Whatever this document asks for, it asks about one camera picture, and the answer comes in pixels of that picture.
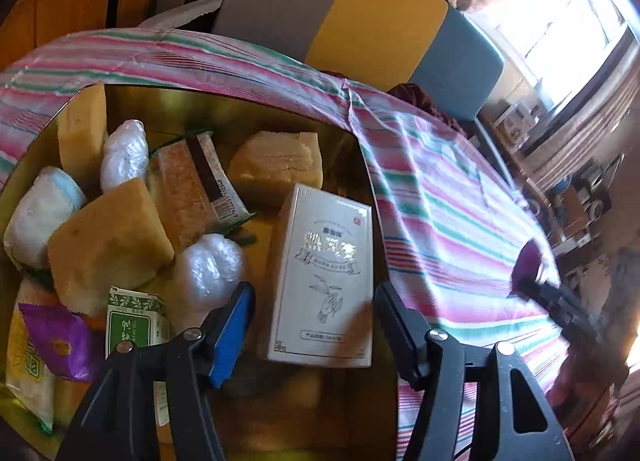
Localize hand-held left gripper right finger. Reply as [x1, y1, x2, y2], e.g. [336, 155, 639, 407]
[375, 282, 573, 461]

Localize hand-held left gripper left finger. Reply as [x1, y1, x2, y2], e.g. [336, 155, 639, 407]
[56, 282, 256, 461]

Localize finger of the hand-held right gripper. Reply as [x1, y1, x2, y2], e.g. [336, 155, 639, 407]
[517, 277, 568, 314]

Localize purple snack packet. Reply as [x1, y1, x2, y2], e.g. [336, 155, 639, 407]
[19, 303, 107, 383]
[509, 241, 547, 294]

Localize white plastic ball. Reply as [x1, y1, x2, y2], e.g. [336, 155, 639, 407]
[174, 233, 247, 314]
[100, 119, 150, 192]

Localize small green carton box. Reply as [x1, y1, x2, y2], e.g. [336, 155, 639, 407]
[105, 286, 172, 359]

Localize pale cardboard carton box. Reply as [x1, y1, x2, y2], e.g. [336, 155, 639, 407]
[257, 184, 375, 368]

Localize clear snack packet green ends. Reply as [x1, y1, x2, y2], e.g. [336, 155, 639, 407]
[149, 130, 257, 253]
[4, 306, 57, 434]

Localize yellow sponge block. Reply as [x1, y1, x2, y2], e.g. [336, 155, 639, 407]
[227, 131, 323, 209]
[57, 86, 108, 186]
[47, 177, 175, 318]

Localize white blue bun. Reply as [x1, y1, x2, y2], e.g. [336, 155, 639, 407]
[4, 167, 87, 271]

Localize gold metal tin box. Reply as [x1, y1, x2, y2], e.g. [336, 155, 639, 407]
[0, 83, 401, 461]

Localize brown cardboard box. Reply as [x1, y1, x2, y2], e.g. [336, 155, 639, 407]
[560, 186, 593, 237]

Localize pink green striped cloth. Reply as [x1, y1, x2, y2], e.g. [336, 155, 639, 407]
[0, 28, 571, 461]

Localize white boxes on sill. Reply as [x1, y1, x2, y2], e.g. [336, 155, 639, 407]
[492, 103, 538, 146]

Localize striped curtain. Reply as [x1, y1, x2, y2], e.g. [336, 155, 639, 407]
[520, 36, 640, 192]

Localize dark red cloth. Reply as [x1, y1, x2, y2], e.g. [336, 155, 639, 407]
[387, 82, 476, 134]

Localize grey yellow blue chair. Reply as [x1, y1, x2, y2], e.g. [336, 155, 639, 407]
[165, 0, 505, 122]

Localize white foam piece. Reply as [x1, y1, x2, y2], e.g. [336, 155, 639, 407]
[137, 0, 223, 30]

